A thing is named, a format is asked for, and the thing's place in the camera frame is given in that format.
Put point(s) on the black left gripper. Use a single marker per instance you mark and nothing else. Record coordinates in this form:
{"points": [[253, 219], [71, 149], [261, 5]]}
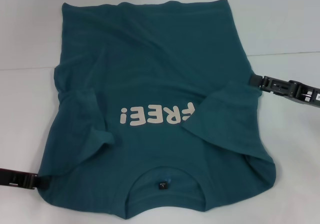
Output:
{"points": [[15, 177]]}

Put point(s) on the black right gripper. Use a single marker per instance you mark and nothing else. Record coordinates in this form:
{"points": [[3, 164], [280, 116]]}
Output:
{"points": [[303, 94]]}

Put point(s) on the teal t-shirt with FREE print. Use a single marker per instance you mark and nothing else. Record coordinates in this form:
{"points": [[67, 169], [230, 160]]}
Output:
{"points": [[150, 71]]}

